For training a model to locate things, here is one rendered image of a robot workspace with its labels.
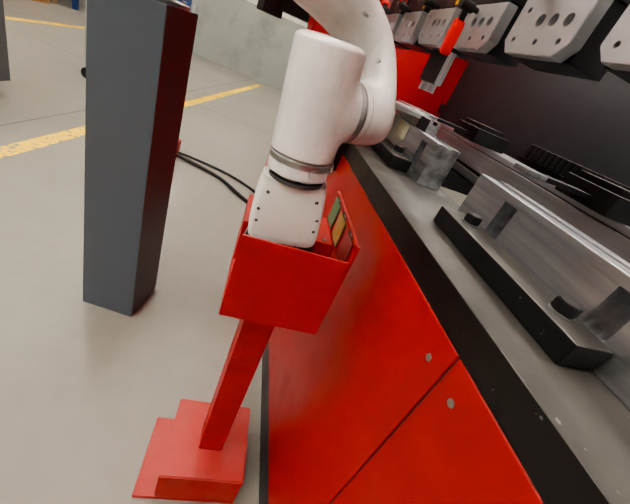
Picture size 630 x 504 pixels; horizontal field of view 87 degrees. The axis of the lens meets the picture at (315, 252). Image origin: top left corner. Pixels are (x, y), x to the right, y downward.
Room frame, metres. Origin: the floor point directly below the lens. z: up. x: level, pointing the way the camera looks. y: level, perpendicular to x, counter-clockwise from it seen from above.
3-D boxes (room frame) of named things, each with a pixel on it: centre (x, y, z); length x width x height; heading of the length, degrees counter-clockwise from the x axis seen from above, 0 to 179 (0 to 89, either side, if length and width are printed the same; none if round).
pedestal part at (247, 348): (0.49, 0.05, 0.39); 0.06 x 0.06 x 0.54; 17
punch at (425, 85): (1.02, -0.09, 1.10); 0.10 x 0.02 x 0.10; 19
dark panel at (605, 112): (1.41, -0.50, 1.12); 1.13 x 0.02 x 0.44; 19
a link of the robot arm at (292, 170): (0.43, 0.06, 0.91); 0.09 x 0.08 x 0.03; 107
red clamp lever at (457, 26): (0.85, -0.08, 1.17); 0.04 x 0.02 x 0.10; 109
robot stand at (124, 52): (0.91, 0.63, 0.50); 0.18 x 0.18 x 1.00; 7
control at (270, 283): (0.49, 0.05, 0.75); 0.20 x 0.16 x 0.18; 17
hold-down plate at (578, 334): (0.43, -0.24, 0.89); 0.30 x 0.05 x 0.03; 19
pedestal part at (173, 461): (0.48, 0.08, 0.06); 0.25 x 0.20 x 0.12; 107
